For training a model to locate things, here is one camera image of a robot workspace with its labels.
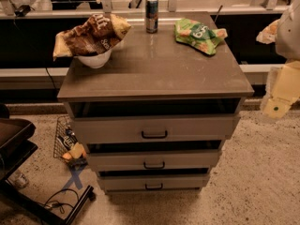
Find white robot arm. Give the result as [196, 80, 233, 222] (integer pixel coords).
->
[256, 0, 300, 119]

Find grey drawer cabinet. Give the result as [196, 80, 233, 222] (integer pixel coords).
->
[58, 14, 253, 179]

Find small white cup on floor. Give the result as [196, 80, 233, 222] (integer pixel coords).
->
[13, 171, 29, 188]

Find bottom grey drawer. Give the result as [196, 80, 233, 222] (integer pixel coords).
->
[97, 174, 209, 192]

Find brown chip bag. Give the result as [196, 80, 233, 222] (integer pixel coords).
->
[52, 14, 131, 59]

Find white bowl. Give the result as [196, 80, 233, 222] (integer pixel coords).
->
[77, 50, 112, 68]

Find black cart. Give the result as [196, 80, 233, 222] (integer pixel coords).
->
[0, 103, 96, 225]

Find green chip bag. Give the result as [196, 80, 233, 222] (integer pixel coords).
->
[174, 18, 228, 55]

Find middle grey drawer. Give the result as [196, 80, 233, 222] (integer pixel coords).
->
[87, 150, 219, 172]

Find black floor cable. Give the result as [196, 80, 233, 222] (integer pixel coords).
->
[42, 187, 81, 215]

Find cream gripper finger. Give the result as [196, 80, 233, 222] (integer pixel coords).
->
[261, 97, 291, 119]

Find grey drawer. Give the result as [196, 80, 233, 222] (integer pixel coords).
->
[71, 114, 240, 144]
[87, 150, 219, 172]
[97, 174, 209, 192]

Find wire basket with snacks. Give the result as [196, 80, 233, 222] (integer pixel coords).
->
[53, 115, 87, 167]

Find top grey drawer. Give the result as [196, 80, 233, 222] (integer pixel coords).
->
[71, 114, 240, 144]

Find tall drink can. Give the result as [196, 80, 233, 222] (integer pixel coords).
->
[145, 0, 158, 33]

